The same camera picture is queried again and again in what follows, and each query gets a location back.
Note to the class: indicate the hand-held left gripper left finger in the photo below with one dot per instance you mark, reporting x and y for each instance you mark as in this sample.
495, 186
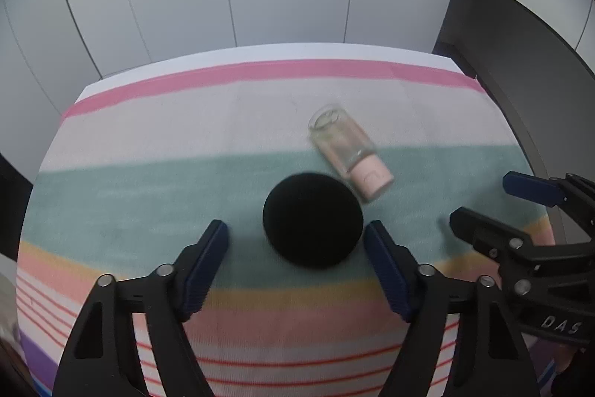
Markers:
207, 266

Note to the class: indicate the clear bottle with pink cap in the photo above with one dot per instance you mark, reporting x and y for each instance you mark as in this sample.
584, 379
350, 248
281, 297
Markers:
344, 146

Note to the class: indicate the striped colourful cloth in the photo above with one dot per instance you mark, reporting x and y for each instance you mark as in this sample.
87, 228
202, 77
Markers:
162, 192

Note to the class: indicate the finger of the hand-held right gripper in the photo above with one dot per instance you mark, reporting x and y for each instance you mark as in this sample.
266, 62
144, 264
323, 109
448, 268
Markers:
530, 187
483, 229

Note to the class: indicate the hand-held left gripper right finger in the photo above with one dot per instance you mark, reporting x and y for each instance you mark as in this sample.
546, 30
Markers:
386, 266

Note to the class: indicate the black round sponge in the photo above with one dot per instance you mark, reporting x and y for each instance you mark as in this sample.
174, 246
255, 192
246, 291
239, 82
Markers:
311, 220

